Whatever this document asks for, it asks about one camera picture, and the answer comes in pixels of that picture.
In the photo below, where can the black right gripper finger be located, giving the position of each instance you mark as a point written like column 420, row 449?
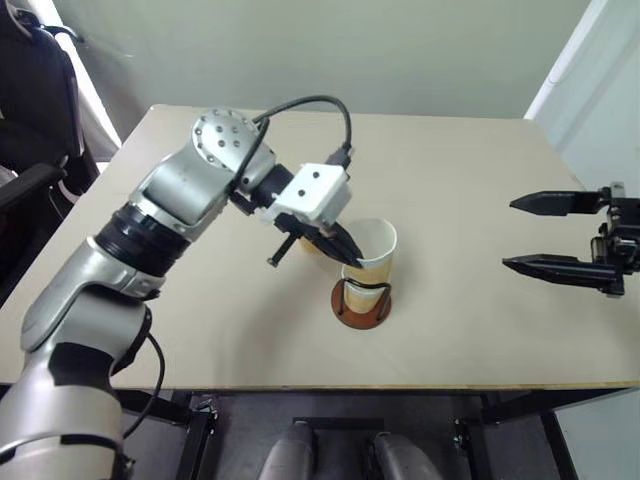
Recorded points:
column 555, row 202
column 560, row 269

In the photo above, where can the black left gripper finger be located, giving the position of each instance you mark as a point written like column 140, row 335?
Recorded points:
column 347, row 239
column 337, row 249

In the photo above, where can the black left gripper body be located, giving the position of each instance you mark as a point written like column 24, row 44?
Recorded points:
column 300, row 226

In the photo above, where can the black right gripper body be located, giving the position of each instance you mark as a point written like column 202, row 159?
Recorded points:
column 625, row 220

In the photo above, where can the tan paper cup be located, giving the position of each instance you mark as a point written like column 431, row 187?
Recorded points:
column 357, row 284
column 362, row 304
column 382, row 267

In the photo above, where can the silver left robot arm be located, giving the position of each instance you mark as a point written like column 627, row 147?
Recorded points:
column 175, row 190

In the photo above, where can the grey rounded shape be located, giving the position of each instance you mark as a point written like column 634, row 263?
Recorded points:
column 405, row 457
column 290, row 452

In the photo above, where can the black office chair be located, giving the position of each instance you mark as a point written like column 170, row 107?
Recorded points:
column 30, row 100

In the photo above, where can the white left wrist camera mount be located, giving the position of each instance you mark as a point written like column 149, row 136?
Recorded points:
column 315, row 192

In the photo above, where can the black metal table frame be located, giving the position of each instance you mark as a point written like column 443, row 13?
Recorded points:
column 200, row 440

